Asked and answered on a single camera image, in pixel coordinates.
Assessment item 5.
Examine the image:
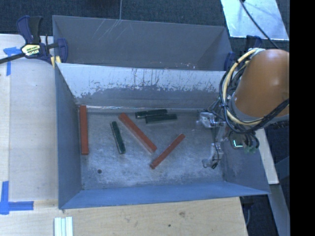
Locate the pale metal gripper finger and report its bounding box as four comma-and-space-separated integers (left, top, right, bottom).
201, 142, 224, 170
196, 111, 226, 129

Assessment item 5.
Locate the red-brown flat block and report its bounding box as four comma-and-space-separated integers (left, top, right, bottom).
149, 133, 186, 170
79, 104, 90, 156
118, 113, 158, 154

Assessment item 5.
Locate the dark green flat block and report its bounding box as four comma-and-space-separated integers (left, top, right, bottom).
134, 109, 168, 119
109, 121, 126, 155
145, 114, 178, 125

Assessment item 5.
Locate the grey metal bin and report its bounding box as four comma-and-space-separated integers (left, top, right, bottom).
51, 15, 272, 210

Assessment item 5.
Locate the pale wood flat board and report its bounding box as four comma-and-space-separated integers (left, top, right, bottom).
8, 58, 60, 203

